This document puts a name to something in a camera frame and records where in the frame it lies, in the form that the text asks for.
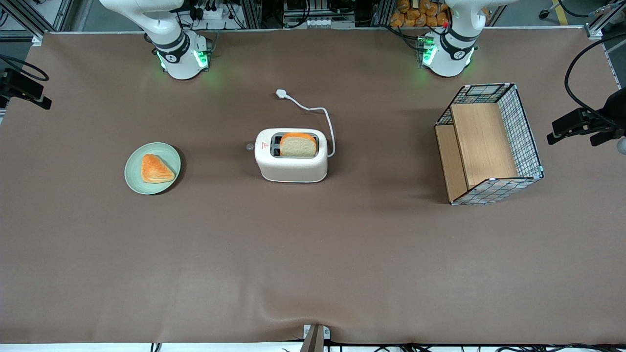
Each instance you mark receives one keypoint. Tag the triangular orange toasted sandwich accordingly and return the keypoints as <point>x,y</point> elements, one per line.
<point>154,170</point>

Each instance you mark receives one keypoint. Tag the aluminium frame profile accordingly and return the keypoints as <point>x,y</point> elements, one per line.
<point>29,19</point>
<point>604,19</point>

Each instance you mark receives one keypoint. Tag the bread slice with orange crust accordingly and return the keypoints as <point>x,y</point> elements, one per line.
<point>297,146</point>

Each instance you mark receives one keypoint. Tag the brown table cover cloth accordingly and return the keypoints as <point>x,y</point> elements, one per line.
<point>313,254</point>

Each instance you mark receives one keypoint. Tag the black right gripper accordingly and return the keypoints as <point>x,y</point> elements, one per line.
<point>14,85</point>

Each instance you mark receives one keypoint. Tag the pale green round plate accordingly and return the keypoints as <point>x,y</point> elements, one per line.
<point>166,152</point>

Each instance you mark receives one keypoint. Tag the bag of bread rolls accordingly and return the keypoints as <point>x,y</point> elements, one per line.
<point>420,13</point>

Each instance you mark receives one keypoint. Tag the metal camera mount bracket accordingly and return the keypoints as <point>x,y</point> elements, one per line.
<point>316,338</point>

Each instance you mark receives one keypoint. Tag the white power strip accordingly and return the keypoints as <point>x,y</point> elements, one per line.
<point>210,12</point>

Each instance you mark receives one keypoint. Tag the white two-slot toaster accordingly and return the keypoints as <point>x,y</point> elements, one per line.
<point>293,168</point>

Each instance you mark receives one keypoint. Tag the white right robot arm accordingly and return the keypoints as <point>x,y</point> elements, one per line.
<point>178,61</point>

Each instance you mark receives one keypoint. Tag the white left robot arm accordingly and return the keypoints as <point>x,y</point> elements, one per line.
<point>447,61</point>

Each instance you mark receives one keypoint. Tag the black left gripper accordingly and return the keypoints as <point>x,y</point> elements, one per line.
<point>614,110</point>

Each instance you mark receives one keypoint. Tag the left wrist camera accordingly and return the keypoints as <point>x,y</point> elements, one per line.
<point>606,137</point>

